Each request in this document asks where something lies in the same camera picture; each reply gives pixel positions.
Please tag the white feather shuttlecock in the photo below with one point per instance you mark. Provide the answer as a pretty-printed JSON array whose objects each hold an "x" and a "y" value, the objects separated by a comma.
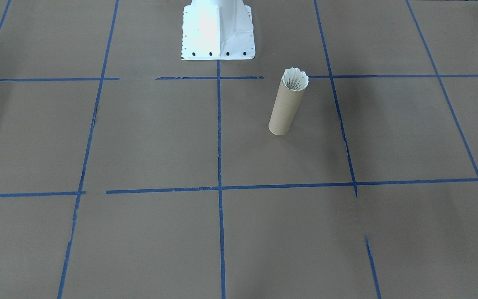
[{"x": 296, "y": 77}]

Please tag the brown cardboard tube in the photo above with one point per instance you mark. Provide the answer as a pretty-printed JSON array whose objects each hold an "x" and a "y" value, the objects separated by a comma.
[{"x": 284, "y": 112}]

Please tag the white pedestal with base plate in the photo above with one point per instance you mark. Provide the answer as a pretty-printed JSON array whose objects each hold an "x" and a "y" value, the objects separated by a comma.
[{"x": 218, "y": 29}]

